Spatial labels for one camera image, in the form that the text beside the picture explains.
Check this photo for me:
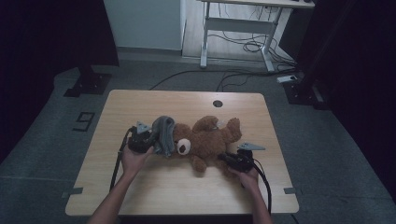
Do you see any brown teddy bear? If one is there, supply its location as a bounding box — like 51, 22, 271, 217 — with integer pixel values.
172, 115, 244, 179

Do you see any long black floor cable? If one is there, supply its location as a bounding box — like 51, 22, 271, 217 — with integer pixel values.
148, 68, 283, 91

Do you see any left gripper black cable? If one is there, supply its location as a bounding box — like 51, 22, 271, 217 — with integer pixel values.
108, 125, 138, 192

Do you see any short black floor cable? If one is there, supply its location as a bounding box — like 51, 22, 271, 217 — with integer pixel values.
216, 72, 254, 92

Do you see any dark curtain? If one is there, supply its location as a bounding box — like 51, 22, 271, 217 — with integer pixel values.
0, 0, 120, 164
293, 0, 396, 204

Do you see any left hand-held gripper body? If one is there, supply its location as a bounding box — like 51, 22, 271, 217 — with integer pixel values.
127, 120, 156, 154

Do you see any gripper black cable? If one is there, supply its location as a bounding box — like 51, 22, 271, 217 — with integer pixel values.
108, 125, 138, 192
247, 158, 273, 216

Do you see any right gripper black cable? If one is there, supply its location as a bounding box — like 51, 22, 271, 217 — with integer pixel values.
247, 158, 273, 216

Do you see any white desk frame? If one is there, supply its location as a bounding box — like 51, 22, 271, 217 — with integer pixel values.
198, 0, 316, 73

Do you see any person's right hand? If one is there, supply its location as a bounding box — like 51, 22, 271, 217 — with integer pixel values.
228, 166, 260, 190

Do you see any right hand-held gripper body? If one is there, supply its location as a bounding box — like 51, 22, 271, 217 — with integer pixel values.
228, 142, 266, 173

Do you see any white power strip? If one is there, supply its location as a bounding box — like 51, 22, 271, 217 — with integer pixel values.
276, 74, 299, 84

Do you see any person's left hand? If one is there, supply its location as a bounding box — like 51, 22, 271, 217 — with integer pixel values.
120, 144, 155, 178

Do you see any black stand base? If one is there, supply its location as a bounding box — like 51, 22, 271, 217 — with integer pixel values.
282, 77, 332, 110
63, 63, 113, 98

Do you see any grey fluffy cloth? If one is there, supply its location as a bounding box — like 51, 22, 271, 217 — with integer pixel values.
150, 115, 177, 159

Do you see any tangle of black cables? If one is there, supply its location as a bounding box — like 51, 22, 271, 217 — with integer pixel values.
207, 31, 297, 70

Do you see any grey tape strip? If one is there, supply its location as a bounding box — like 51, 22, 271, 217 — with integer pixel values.
283, 186, 304, 196

